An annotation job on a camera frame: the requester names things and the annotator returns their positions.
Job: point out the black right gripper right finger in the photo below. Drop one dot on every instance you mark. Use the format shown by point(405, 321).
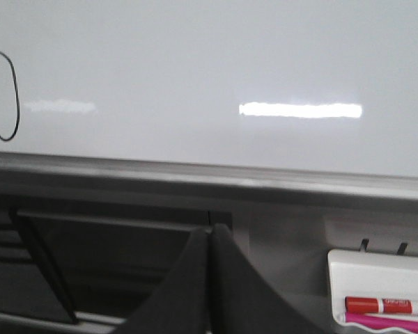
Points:
point(240, 300)

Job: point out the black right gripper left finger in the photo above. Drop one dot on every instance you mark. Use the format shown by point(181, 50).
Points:
point(179, 304)

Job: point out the red whiteboard marker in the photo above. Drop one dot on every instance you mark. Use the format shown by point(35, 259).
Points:
point(361, 305)

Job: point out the pink whiteboard marker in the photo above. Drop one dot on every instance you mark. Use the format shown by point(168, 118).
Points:
point(379, 323)

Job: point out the white whiteboard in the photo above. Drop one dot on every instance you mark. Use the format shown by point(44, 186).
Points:
point(315, 95)

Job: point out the white marker tray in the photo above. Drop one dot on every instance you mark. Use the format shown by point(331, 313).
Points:
point(374, 275)

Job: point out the grey striped cloth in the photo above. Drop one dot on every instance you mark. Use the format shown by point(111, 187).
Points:
point(15, 259)

